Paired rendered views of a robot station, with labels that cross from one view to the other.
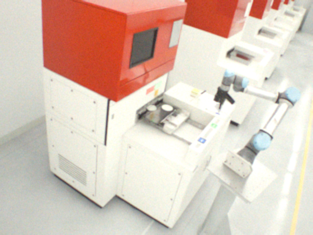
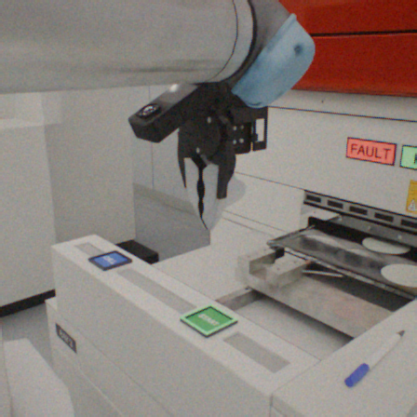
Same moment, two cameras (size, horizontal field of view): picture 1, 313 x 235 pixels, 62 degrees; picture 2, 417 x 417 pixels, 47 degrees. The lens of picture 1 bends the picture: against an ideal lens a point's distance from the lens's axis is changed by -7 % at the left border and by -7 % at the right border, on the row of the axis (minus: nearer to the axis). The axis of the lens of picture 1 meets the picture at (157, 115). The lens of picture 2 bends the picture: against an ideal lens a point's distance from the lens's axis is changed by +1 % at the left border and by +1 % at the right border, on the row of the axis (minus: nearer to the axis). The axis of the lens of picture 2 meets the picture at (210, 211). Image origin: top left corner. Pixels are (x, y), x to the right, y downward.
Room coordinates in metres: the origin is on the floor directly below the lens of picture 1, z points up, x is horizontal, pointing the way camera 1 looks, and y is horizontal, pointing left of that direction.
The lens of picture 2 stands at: (2.14, -0.99, 1.30)
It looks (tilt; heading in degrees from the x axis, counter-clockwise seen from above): 18 degrees down; 114
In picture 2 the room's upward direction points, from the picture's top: straight up
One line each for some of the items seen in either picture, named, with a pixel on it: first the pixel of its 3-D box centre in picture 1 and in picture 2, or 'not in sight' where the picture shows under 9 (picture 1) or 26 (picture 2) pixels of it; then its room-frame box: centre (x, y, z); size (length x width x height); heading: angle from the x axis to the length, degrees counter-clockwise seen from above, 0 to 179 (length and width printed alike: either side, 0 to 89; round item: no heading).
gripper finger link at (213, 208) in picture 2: not in sight; (227, 194); (1.93, -0.46, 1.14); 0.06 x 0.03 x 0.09; 65
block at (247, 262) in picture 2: (169, 127); (256, 259); (1.86, -0.11, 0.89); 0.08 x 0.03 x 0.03; 65
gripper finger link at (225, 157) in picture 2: not in sight; (217, 160); (1.93, -0.49, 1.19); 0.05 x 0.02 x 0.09; 155
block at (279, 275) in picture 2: (173, 123); (286, 272); (1.93, -0.14, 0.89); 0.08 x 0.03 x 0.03; 65
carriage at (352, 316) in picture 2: (177, 122); (317, 300); (2.00, -0.18, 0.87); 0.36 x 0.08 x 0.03; 155
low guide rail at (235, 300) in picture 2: (169, 132); (261, 289); (1.88, -0.12, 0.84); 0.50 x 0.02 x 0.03; 65
